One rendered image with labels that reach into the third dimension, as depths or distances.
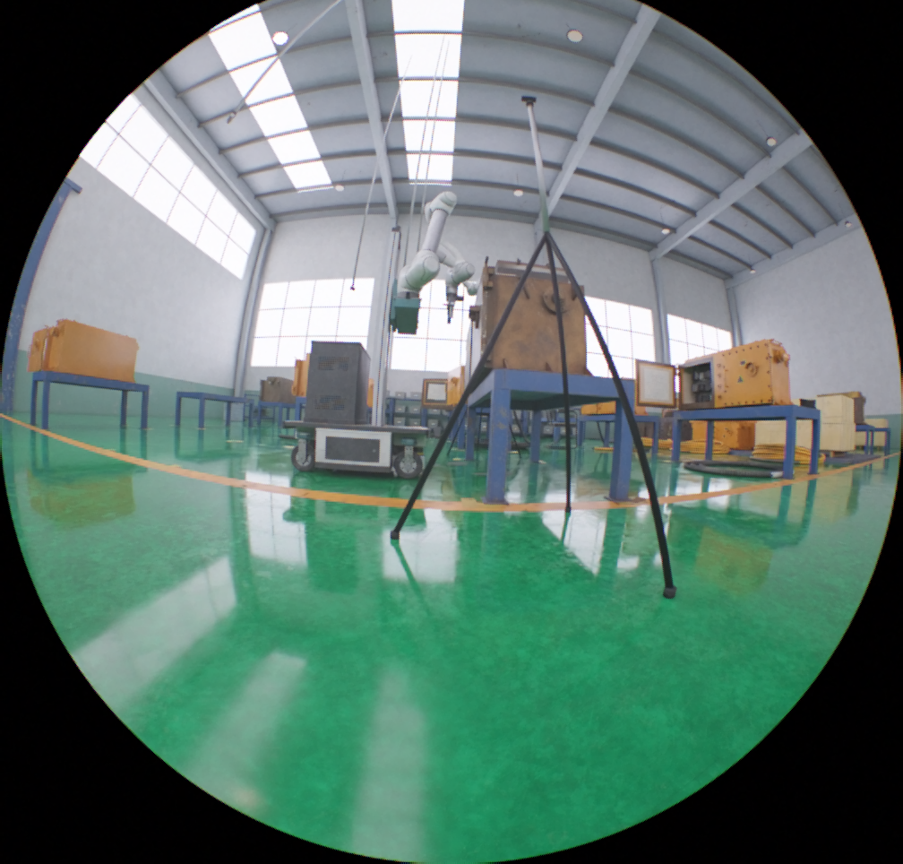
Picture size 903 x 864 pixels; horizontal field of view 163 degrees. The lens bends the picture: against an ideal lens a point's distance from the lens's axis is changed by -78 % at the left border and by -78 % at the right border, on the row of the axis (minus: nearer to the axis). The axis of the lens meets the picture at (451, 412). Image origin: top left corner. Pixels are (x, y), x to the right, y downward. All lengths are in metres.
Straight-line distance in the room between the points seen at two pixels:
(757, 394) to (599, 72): 8.42
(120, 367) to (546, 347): 5.16
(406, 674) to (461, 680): 0.08
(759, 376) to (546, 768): 3.38
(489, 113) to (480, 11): 3.41
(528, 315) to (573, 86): 8.74
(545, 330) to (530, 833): 1.87
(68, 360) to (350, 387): 3.95
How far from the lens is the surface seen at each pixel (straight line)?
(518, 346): 1.76
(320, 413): 2.03
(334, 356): 2.05
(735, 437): 7.62
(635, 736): 0.48
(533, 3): 8.95
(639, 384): 4.00
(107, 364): 5.16
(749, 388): 3.57
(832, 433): 6.47
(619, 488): 1.73
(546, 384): 1.53
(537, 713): 0.48
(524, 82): 9.85
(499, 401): 1.47
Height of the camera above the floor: 0.37
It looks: 2 degrees up
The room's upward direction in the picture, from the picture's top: 3 degrees clockwise
